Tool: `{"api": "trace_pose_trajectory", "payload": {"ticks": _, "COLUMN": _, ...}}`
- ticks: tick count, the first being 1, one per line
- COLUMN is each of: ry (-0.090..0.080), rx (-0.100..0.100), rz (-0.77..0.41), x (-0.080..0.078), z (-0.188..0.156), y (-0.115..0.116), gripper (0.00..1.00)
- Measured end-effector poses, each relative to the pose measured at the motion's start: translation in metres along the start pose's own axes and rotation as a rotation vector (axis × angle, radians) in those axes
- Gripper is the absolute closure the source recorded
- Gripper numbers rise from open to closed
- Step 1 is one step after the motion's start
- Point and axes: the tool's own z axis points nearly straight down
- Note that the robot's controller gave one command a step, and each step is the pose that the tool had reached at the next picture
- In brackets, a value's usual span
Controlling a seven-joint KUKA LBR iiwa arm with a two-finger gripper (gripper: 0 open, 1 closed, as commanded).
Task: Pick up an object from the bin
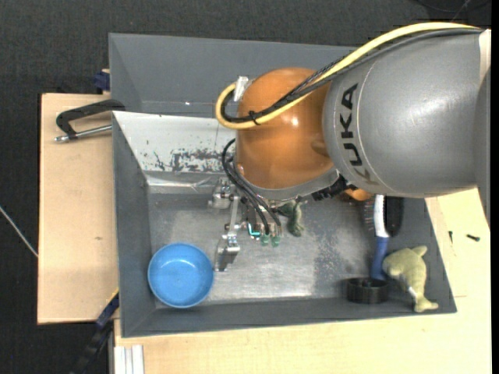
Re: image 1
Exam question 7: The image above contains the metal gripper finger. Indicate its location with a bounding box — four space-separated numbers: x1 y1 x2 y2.
214 233 242 273
207 177 239 210

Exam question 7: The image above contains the small dark green toy animal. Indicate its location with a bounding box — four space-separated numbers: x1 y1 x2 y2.
278 199 308 238

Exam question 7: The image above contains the grey metal bin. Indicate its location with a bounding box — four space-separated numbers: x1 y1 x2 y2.
108 32 458 339

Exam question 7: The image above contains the blue bowl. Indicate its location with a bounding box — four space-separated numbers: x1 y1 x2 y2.
147 242 215 309

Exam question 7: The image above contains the orange round object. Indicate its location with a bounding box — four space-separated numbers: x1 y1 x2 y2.
344 187 374 202

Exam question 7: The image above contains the brown cardboard board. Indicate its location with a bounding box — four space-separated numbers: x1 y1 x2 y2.
37 93 120 325

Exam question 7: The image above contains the green plush dolphin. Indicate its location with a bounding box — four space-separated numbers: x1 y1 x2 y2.
381 245 440 313

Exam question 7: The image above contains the blue and white handled brush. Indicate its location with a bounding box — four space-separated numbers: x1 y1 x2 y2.
360 193 405 281

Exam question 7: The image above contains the black ring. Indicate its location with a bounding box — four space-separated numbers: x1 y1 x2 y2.
346 277 390 305

